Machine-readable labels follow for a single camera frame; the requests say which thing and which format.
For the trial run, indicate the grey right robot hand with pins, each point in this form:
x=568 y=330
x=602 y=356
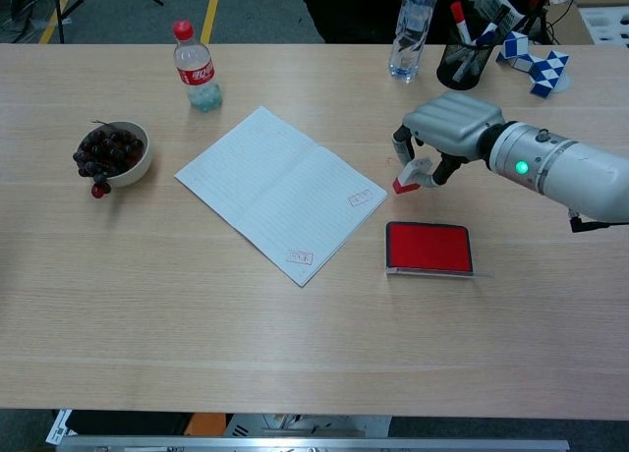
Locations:
x=457 y=123

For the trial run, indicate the white red stamp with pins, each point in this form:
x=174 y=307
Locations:
x=410 y=179

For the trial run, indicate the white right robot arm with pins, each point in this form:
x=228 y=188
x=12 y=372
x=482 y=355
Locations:
x=575 y=172

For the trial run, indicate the open lined notebook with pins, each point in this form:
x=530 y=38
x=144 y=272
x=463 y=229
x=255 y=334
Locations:
x=280 y=191

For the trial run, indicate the black mesh pen holder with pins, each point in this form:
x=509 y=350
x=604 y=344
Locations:
x=454 y=71

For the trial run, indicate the blue cap whiteboard marker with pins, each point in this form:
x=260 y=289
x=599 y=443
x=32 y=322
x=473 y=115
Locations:
x=486 y=35

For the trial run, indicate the clear white cap water bottle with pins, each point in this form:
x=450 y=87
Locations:
x=410 y=34

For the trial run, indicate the blue white snake puzzle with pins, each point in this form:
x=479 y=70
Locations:
x=545 y=71

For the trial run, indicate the red cap whiteboard marker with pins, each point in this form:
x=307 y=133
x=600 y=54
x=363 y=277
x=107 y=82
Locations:
x=459 y=19

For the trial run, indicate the red ink pad case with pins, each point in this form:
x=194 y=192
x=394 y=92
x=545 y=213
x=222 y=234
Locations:
x=426 y=245

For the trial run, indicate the white printed carton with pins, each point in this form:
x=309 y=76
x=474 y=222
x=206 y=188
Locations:
x=496 y=2

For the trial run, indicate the person in black clothes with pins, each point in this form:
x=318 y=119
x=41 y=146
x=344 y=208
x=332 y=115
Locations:
x=354 y=10

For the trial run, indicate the cardboard box with white foam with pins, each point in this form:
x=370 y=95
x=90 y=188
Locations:
x=602 y=15

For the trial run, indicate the red cap soda bottle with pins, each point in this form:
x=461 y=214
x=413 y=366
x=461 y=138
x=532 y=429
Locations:
x=196 y=71

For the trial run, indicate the cream ceramic bowl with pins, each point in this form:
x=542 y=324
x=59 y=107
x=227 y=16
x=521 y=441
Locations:
x=140 y=164

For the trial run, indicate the dark purple grape bunch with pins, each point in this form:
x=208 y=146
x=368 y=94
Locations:
x=108 y=150

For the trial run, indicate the black tripod stand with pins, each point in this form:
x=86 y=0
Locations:
x=64 y=0

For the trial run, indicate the white paper with QR code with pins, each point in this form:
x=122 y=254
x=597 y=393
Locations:
x=59 y=425

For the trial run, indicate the aluminium profile rail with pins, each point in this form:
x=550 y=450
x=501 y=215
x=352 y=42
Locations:
x=314 y=444

